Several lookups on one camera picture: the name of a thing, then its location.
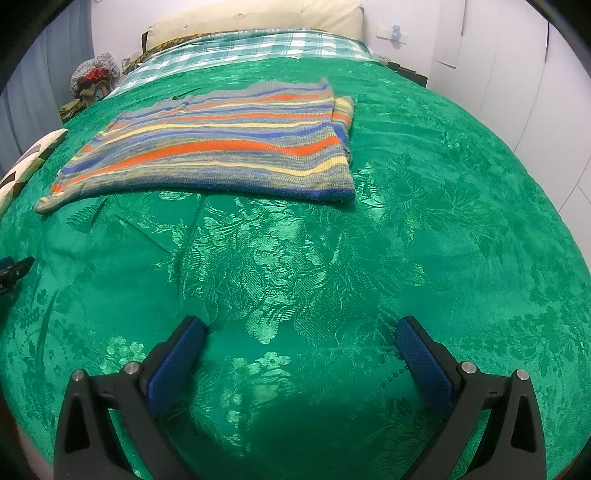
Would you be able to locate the blue curtain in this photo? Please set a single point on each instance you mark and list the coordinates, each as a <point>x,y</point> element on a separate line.
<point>40,83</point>

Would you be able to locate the wall socket with plug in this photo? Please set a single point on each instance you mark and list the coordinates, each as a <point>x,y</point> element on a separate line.
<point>393,33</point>

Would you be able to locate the pile of clothes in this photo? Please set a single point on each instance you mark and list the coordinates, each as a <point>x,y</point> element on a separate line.
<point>92,81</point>

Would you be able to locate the green floral bedspread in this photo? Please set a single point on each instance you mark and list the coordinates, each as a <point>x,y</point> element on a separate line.
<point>300,378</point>

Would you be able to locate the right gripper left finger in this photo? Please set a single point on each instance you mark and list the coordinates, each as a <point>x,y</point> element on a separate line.
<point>86,444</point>

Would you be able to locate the teal checked bed sheet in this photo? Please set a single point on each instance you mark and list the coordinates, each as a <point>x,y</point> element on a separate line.
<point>225,48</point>

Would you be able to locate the white wardrobe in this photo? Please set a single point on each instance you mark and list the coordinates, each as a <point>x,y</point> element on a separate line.
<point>503,62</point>

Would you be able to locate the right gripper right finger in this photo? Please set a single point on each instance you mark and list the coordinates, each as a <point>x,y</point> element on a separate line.
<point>512,445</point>

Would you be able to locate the patterned cream cushion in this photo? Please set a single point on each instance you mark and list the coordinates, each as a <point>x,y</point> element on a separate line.
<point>30,162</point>

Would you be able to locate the cream pillow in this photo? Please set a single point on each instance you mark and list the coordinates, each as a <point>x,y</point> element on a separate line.
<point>340,17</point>

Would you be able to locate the striped knit sweater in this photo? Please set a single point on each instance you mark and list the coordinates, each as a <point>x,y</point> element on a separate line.
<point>277,139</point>

